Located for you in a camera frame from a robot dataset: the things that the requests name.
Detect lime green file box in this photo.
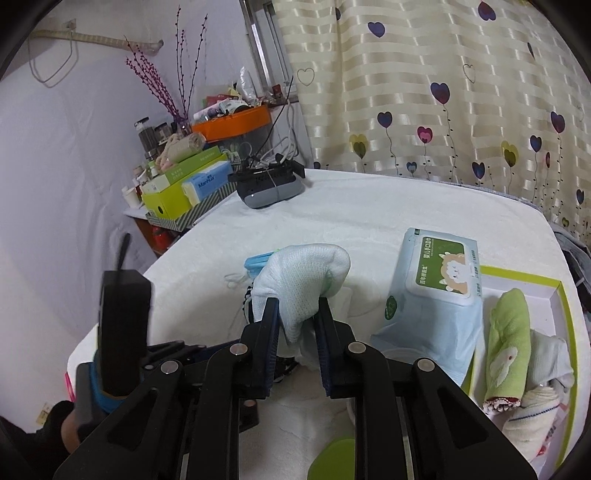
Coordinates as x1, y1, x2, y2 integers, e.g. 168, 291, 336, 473
141, 159, 232, 220

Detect person's left forearm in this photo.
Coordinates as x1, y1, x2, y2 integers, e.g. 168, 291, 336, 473
0, 401, 81, 480

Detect striped storage tray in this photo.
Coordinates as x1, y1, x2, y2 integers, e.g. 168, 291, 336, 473
145, 191, 241, 232

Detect striped cream sock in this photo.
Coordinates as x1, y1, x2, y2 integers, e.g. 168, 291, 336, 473
501, 387, 571, 464

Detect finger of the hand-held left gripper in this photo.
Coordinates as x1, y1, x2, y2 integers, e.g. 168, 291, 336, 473
144, 340, 218, 370

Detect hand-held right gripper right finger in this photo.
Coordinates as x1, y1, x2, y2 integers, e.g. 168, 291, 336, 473
315, 296, 539, 480

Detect lime green cardboard box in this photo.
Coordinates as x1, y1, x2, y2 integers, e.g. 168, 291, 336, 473
462, 264, 580, 480

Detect window frame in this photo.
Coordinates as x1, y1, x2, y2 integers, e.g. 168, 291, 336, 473
240, 0, 301, 102

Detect light green flat box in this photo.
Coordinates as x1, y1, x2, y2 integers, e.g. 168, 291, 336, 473
164, 147, 222, 178

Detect dark glass jar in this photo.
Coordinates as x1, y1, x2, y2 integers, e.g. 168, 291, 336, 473
134, 117, 160, 158

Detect purple decorative branches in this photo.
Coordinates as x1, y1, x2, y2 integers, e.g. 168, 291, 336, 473
124, 4, 208, 130

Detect cream curtain with heart print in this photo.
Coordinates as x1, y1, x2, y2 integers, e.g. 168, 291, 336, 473
272, 0, 591, 250

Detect black and grey headset device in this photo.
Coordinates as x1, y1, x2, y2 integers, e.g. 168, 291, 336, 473
228, 159, 306, 209

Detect clear packet with red print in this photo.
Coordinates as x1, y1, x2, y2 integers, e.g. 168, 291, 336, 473
538, 401, 573, 467

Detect blue face mask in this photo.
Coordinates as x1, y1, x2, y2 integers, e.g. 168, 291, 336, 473
225, 251, 278, 289

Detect orange storage box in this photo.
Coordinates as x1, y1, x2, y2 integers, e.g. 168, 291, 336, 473
191, 104, 272, 143

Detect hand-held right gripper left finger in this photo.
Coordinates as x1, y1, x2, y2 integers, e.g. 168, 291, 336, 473
54, 296, 281, 480

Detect blue tissue box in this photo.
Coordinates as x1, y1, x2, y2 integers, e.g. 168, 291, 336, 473
181, 168, 234, 203

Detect green towel with red trim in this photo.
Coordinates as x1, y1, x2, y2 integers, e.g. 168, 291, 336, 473
482, 288, 532, 414

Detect light blue wet wipes pack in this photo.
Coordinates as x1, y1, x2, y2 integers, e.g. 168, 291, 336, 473
369, 227, 483, 386

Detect beige knitted cloth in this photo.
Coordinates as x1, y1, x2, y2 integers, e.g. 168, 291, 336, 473
157, 131, 206, 169

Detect white sock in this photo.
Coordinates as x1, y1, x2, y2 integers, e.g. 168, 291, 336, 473
252, 243, 352, 344

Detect beige wall rail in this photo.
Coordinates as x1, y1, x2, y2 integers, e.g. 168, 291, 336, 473
34, 28, 164, 51

